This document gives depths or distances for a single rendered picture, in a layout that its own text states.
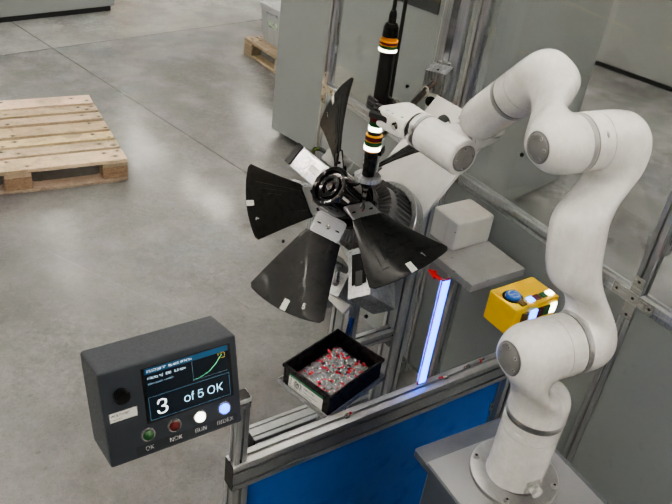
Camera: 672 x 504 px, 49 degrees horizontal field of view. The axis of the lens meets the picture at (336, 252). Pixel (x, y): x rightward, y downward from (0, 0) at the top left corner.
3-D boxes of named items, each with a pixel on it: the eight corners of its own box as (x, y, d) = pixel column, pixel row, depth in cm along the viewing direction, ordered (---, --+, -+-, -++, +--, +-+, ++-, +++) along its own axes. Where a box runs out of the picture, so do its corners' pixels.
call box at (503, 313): (523, 305, 206) (533, 275, 201) (549, 326, 199) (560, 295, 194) (481, 320, 198) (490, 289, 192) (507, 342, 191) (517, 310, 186)
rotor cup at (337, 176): (325, 213, 213) (298, 194, 203) (356, 174, 212) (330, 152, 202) (352, 238, 203) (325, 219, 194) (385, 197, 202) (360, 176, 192)
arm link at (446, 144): (445, 111, 167) (413, 122, 163) (484, 135, 158) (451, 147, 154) (442, 144, 172) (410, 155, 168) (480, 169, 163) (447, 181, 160)
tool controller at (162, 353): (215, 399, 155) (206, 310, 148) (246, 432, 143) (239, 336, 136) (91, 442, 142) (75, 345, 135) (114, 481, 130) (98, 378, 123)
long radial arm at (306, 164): (373, 203, 225) (352, 186, 216) (358, 222, 225) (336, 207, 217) (323, 162, 244) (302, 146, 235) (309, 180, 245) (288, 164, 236)
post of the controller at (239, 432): (240, 452, 165) (245, 387, 154) (246, 461, 163) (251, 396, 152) (228, 456, 163) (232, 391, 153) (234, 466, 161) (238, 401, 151)
